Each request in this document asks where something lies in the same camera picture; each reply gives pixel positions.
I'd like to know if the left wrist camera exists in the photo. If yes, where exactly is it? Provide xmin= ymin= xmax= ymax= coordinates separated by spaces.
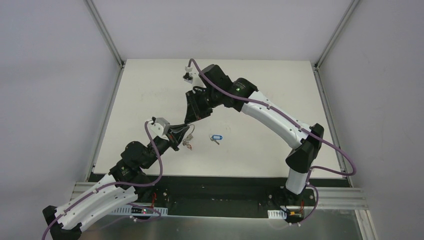
xmin=148 ymin=117 xmax=171 ymax=139

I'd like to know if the aluminium front rail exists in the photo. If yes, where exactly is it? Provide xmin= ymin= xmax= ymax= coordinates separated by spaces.
xmin=67 ymin=182 xmax=369 ymax=216

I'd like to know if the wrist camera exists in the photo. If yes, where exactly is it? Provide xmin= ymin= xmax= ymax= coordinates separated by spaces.
xmin=182 ymin=66 xmax=204 ymax=87
xmin=148 ymin=117 xmax=171 ymax=139

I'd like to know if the right aluminium frame post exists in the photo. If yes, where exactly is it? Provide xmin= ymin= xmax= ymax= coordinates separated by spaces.
xmin=314 ymin=0 xmax=362 ymax=71

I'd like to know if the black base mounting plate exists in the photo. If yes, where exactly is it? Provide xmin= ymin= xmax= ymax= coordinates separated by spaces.
xmin=89 ymin=174 xmax=351 ymax=220

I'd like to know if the left aluminium frame post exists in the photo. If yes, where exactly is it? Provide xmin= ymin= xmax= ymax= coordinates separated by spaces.
xmin=83 ymin=0 xmax=125 ymax=69

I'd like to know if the aluminium frame post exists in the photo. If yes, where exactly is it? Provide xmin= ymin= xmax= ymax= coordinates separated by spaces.
xmin=314 ymin=0 xmax=362 ymax=71
xmin=83 ymin=0 xmax=125 ymax=69

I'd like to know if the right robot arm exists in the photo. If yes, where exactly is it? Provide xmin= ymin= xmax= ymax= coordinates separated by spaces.
xmin=183 ymin=64 xmax=324 ymax=205

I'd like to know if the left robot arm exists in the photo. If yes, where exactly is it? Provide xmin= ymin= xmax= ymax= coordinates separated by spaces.
xmin=41 ymin=118 xmax=190 ymax=240

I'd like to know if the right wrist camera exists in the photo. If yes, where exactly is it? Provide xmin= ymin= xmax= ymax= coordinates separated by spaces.
xmin=182 ymin=66 xmax=204 ymax=87

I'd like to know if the silver metal keyring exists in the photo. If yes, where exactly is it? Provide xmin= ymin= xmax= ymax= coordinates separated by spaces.
xmin=182 ymin=124 xmax=196 ymax=150

